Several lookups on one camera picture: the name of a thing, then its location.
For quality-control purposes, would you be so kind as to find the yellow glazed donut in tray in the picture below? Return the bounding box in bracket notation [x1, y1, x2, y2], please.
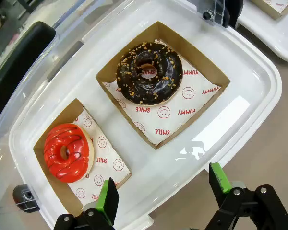
[251, 0, 288, 20]

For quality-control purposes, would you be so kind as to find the clear plastic case lid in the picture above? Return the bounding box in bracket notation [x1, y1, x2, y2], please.
[0, 0, 225, 221]

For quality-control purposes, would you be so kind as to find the white display case tray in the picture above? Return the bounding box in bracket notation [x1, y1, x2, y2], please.
[236, 0, 288, 63]
[8, 0, 283, 230]

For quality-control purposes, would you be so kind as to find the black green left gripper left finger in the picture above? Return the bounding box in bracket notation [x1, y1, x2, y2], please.
[53, 177, 120, 230]

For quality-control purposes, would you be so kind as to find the white printed paper liner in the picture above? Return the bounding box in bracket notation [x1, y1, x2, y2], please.
[102, 39, 221, 146]
[67, 109, 132, 207]

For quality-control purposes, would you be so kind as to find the chocolate donut in paper tray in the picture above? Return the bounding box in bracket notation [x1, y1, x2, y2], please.
[95, 21, 231, 150]

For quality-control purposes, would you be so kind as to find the chocolate donut with nut bits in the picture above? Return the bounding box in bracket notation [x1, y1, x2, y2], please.
[116, 42, 184, 106]

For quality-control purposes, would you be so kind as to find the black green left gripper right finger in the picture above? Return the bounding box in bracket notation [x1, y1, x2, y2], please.
[205, 162, 288, 230]

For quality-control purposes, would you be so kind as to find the red glazed donut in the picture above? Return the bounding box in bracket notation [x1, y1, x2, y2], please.
[43, 122, 95, 184]
[33, 98, 132, 218]

